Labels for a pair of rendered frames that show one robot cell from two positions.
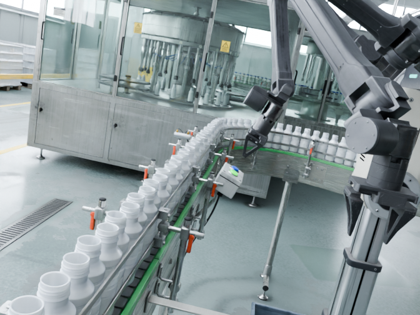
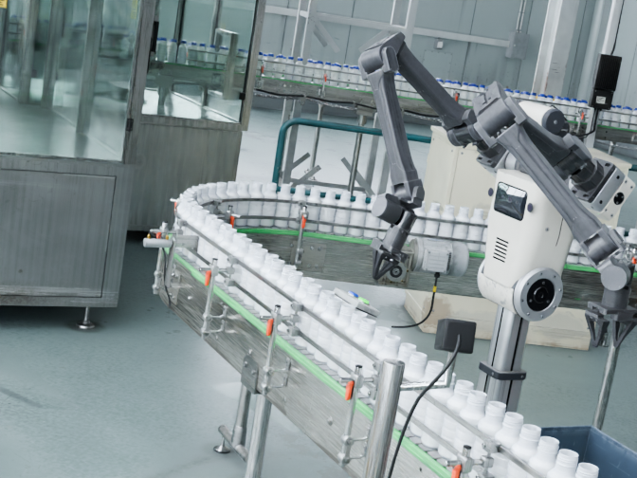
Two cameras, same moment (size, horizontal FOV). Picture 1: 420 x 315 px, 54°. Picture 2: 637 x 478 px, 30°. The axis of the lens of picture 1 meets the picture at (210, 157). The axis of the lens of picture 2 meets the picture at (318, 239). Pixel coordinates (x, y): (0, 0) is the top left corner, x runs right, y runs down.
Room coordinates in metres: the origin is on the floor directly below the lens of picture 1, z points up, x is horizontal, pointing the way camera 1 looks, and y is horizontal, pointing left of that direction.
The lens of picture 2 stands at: (-1.16, 1.75, 1.92)
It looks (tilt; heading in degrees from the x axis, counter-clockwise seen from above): 12 degrees down; 327
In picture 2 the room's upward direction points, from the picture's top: 9 degrees clockwise
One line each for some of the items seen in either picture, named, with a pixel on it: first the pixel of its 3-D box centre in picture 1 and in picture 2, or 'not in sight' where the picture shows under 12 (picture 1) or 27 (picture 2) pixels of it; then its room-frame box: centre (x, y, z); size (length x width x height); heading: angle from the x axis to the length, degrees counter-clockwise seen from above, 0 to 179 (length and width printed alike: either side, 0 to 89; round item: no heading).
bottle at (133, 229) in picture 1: (124, 243); (428, 398); (0.76, 0.13, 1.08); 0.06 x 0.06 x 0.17
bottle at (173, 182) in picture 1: (165, 193); (354, 345); (1.12, 0.10, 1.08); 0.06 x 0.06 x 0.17
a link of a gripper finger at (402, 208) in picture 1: (384, 216); (614, 327); (0.69, -0.32, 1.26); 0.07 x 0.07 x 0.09; 85
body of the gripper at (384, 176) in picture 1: (385, 175); (615, 298); (0.69, -0.30, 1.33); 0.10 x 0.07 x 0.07; 85
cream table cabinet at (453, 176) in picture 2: not in sight; (510, 237); (4.30, -3.24, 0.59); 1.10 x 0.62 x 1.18; 67
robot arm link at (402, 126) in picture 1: (394, 140); (620, 272); (0.69, -0.29, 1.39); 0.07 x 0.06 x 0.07; 125
